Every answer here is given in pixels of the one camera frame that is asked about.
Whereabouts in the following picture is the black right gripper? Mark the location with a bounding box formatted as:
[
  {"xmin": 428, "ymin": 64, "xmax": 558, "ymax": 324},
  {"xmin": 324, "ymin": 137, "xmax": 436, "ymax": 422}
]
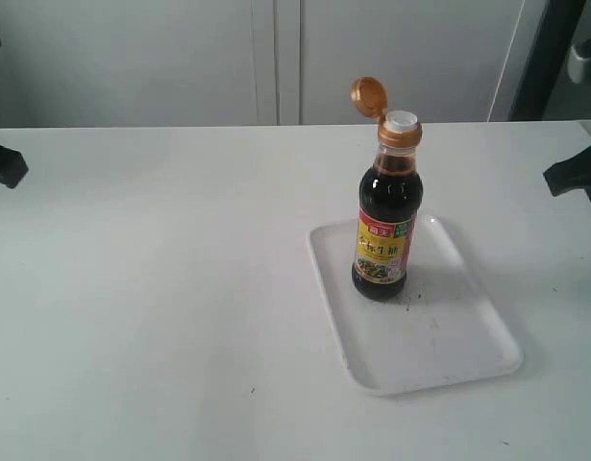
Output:
[{"xmin": 543, "ymin": 37, "xmax": 591, "ymax": 203}]

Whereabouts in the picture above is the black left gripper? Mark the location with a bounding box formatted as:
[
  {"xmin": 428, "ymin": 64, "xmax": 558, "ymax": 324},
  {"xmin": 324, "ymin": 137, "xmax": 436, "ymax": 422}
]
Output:
[{"xmin": 0, "ymin": 39, "xmax": 29, "ymax": 189}]

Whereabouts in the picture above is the soy sauce bottle gold cap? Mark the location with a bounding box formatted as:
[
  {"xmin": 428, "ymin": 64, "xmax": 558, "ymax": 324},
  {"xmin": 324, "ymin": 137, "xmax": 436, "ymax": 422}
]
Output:
[{"xmin": 351, "ymin": 77, "xmax": 423, "ymax": 302}]

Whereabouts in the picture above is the white rectangular plastic tray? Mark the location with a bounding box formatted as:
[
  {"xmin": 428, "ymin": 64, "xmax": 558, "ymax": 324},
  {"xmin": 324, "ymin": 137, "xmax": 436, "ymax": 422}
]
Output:
[{"xmin": 308, "ymin": 213, "xmax": 524, "ymax": 396}]

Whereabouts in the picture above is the dark vertical post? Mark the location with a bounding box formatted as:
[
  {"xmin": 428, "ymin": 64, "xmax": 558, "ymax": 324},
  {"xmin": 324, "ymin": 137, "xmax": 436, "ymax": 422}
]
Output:
[{"xmin": 507, "ymin": 0, "xmax": 586, "ymax": 121}]

